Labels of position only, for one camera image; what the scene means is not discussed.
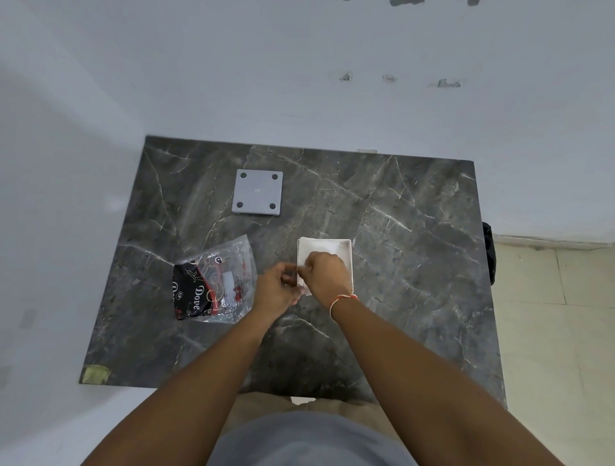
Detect Dove tissue plastic packet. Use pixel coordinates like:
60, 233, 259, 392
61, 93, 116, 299
171, 234, 256, 325

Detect person's right forearm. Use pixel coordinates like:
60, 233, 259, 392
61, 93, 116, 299
330, 298, 566, 466

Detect black object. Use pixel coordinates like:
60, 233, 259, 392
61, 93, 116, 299
482, 222, 497, 287

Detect yellowish tape patch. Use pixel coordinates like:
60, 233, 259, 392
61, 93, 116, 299
81, 364, 111, 385

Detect white stickered tissue box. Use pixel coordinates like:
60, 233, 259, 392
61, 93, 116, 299
295, 236, 354, 296

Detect person's grey shirt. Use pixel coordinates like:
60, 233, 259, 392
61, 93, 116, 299
206, 411, 420, 466

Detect person's left hand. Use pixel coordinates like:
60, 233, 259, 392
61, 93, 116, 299
250, 262, 304, 324

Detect person's right hand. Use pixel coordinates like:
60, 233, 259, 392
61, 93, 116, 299
297, 251, 354, 311

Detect red white thread bracelet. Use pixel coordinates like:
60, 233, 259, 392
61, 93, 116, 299
329, 293, 360, 322

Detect person's left forearm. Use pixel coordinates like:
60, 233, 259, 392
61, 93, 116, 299
80, 307, 281, 466

